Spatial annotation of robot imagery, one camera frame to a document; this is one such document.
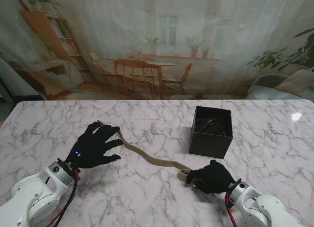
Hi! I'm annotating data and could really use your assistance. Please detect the beige braided belt silver buckle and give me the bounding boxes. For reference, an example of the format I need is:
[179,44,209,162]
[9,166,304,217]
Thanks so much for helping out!
[97,120,206,188]

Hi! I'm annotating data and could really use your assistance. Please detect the black square storage box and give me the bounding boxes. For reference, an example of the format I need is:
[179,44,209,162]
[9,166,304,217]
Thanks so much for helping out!
[188,106,233,159]

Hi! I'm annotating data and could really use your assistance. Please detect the red black left arm cables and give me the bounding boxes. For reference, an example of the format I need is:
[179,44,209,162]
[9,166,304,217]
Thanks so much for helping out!
[36,168,82,227]

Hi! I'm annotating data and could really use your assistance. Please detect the black woven belt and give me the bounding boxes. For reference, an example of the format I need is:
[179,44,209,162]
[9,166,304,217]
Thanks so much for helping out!
[195,115,233,137]

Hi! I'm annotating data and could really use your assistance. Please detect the printed room scene backdrop curtain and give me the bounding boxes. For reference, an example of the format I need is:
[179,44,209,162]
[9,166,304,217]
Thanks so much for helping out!
[0,0,314,101]

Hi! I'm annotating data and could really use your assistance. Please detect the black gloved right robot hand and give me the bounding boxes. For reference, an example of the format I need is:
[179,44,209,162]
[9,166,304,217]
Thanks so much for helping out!
[185,159,243,195]

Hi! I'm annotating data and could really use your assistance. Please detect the red black right arm cables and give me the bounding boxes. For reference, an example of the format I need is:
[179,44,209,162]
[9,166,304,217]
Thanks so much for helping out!
[225,190,239,227]

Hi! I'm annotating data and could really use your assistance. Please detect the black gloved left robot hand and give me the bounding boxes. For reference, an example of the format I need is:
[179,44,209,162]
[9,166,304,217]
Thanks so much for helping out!
[65,121,124,169]

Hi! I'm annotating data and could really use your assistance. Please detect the red black arm cables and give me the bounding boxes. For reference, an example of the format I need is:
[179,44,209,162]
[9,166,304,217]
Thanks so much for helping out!
[36,168,82,227]
[225,190,239,227]

